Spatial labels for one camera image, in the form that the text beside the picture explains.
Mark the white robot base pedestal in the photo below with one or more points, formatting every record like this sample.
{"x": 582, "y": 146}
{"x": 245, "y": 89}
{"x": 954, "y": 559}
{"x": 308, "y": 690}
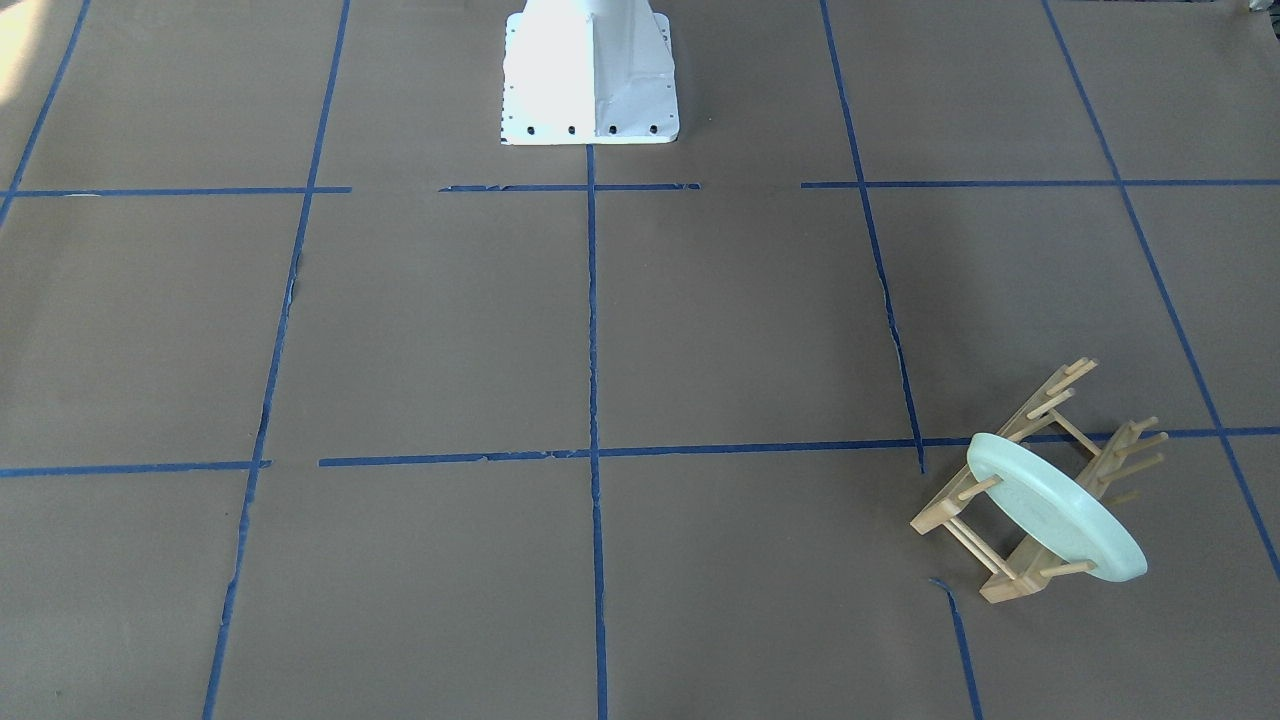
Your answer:
{"x": 588, "y": 73}

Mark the light green plate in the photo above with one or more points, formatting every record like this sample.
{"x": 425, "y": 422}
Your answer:
{"x": 1055, "y": 510}

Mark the wooden dish rack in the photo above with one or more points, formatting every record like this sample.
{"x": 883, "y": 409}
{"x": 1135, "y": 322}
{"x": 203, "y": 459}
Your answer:
{"x": 1030, "y": 567}

